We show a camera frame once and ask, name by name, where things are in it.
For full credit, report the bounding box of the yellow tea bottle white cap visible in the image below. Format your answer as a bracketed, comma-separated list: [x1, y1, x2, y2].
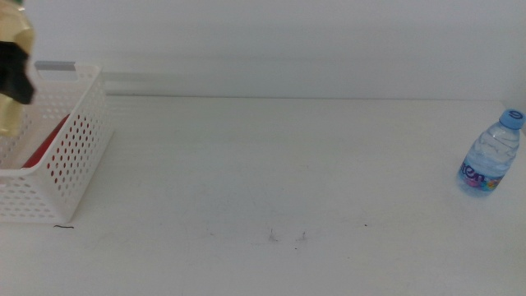
[0, 0, 36, 137]

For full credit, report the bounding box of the red cola can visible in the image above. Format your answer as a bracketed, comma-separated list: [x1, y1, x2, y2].
[22, 113, 98, 184]

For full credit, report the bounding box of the clear water bottle blue cap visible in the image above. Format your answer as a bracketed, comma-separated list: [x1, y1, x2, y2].
[455, 108, 526, 197]

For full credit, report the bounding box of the white perforated plastic basket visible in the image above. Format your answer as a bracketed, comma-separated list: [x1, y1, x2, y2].
[0, 61, 114, 225]

